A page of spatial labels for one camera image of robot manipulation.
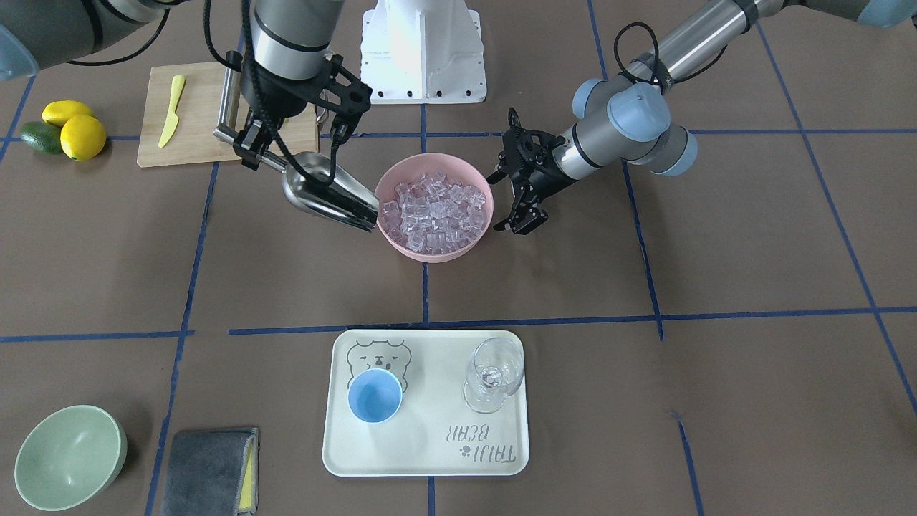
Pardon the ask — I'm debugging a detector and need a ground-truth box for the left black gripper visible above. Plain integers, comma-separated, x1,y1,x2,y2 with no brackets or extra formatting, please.
486,107,574,235

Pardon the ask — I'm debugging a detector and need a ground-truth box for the green bowl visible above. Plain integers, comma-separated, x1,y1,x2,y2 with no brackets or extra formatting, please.
14,405,128,512

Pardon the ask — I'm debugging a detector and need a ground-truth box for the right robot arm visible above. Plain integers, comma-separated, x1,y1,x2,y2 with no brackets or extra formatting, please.
2,1,371,192

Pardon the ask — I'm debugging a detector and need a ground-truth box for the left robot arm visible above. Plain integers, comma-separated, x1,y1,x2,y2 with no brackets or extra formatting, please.
487,1,789,235

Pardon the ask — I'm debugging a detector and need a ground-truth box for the grey folded cloth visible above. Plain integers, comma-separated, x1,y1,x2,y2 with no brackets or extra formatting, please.
160,427,251,515

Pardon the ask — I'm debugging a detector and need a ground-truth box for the black braided cable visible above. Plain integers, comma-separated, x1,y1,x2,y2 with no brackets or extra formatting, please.
203,0,337,188

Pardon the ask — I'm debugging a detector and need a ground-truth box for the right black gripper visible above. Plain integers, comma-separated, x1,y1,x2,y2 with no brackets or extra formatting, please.
233,52,373,186

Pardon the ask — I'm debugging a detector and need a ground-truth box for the whole yellow lemon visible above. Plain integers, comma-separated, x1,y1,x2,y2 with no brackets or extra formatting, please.
60,114,107,161

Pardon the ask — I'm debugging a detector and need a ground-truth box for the cream bear serving tray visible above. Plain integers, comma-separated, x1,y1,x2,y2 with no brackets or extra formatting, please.
323,329,530,477

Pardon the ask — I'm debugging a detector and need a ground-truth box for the yellow plastic knife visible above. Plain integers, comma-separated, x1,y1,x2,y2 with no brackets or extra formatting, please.
158,74,186,149

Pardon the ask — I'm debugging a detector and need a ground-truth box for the clear wine glass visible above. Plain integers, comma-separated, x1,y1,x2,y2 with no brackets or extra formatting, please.
463,337,524,414

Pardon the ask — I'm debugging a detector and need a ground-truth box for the yellow sponge under cloth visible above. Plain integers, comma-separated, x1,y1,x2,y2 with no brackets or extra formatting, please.
236,427,259,515

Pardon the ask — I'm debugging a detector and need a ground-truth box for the green lime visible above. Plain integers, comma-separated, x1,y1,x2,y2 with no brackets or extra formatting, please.
20,121,63,156

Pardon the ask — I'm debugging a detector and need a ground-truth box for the wooden cutting board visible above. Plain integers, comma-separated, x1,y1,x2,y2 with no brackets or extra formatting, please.
136,61,321,168

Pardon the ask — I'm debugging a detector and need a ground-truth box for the pile of clear ice cubes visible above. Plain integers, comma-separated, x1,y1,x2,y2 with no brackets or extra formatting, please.
378,170,489,256

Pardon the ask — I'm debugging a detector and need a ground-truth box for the pink bowl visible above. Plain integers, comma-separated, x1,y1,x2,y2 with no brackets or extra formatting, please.
375,153,494,262

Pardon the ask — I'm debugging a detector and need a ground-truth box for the light blue plastic cup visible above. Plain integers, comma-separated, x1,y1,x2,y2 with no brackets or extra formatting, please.
347,368,403,424

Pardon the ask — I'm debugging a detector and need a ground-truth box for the stainless steel ice scoop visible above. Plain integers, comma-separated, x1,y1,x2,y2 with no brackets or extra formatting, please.
257,150,380,231

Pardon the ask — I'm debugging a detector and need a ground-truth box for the steel cylinder rod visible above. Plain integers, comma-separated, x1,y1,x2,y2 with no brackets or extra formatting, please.
215,67,241,134

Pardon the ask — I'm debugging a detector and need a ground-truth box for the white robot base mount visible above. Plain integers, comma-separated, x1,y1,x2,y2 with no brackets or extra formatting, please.
360,1,488,107

